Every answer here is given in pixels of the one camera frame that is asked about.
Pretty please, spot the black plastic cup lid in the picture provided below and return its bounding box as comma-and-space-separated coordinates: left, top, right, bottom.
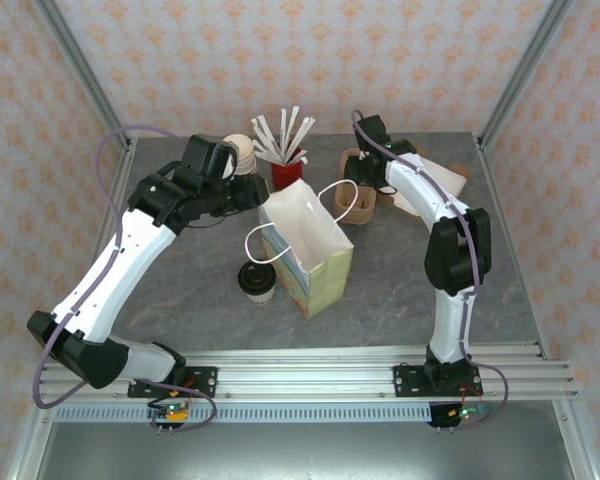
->
238, 262, 275, 295

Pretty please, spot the red straw holder cup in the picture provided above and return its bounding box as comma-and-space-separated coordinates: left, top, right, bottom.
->
271, 144, 305, 190

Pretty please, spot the grey slotted cable duct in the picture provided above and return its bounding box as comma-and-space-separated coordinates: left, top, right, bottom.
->
54, 403, 434, 425

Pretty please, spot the white napkin stack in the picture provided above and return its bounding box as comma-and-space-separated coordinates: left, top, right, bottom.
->
393, 158, 467, 214

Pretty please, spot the brown pulp cup carrier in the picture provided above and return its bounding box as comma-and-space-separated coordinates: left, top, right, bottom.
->
333, 178, 379, 227
340, 147, 381, 187

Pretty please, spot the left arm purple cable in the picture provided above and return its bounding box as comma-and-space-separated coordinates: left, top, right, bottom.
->
32, 124, 217, 432

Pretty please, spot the aluminium frame post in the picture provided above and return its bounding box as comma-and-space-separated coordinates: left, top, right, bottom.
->
477, 0, 576, 154
32, 0, 134, 154

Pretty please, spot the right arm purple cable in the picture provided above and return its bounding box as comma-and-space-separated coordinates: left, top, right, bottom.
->
350, 109, 509, 431

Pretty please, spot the grey metal sheet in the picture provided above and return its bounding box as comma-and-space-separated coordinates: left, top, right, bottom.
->
37, 422, 579, 480

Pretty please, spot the aluminium table side rail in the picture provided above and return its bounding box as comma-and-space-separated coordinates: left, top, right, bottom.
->
474, 133, 599, 480
4, 139, 139, 480

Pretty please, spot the small circuit board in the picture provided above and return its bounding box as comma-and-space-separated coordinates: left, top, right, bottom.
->
449, 405, 490, 421
147, 401, 191, 424

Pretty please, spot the printed paper gift bag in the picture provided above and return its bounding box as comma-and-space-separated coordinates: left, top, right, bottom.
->
244, 178, 360, 319

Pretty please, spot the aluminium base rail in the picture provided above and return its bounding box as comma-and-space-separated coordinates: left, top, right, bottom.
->
32, 342, 580, 401

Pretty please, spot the brown cardboard napkin tray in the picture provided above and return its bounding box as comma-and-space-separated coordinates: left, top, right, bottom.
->
377, 142, 472, 219

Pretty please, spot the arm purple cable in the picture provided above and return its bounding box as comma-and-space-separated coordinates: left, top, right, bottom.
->
32, 124, 217, 432
350, 109, 509, 431

